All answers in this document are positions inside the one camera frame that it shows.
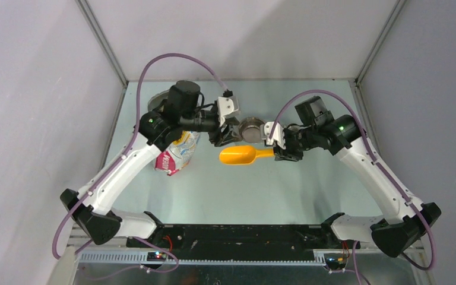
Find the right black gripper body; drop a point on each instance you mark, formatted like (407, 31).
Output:
(295, 143)

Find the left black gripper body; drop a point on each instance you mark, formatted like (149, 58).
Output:
(217, 138)

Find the yellow plastic scoop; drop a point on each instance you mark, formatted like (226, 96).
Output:
(243, 154)

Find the pet food bag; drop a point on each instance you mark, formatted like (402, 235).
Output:
(179, 153)

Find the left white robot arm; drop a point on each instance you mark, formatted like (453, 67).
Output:
(177, 110)

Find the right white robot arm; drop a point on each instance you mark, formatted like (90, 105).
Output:
(404, 217)

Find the pale green bowl tray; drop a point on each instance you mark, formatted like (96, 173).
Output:
(266, 139)

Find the left steel bowl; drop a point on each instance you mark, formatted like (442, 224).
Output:
(250, 128)

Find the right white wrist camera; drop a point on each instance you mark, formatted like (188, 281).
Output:
(273, 135)

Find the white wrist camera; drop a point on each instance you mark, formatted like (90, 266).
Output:
(273, 135)
(227, 107)

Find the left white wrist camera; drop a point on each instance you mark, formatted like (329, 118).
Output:
(227, 107)

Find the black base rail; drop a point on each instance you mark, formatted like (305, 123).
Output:
(245, 242)

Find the right aluminium frame post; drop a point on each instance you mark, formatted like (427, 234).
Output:
(380, 40)

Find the aluminium frame post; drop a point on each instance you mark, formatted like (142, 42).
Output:
(380, 40)
(99, 35)

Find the left aluminium frame post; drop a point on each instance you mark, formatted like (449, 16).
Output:
(99, 35)

